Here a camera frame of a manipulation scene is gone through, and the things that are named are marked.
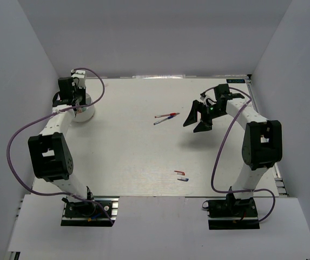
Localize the white round organizer container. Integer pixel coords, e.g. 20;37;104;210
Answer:
73;105;95;123

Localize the red pen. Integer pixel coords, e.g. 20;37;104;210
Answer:
154;113;180;118

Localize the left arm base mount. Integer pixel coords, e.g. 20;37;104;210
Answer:
61;196;119;227

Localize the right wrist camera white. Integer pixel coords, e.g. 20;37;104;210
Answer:
200;92;214;107

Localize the blue pen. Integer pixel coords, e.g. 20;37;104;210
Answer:
153;115;176;126

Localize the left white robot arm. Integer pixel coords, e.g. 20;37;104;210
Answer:
28;77;96;216

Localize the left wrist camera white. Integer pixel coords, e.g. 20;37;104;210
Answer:
71;69;87;89

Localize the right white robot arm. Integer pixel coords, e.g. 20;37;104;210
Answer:
183;83;282;216

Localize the purple cable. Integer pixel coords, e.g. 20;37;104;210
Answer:
202;86;276;223
6;68;115;225

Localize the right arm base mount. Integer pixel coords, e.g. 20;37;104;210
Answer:
202;198;260;230

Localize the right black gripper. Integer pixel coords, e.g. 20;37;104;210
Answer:
183;100;226;133

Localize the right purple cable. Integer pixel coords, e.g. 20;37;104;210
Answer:
202;86;276;223

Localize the blue label sticker right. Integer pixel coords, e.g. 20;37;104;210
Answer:
226;79;246;84

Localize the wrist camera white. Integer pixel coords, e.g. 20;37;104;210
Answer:
200;92;214;107
71;69;87;89

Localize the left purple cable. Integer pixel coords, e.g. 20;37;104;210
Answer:
6;68;115;225

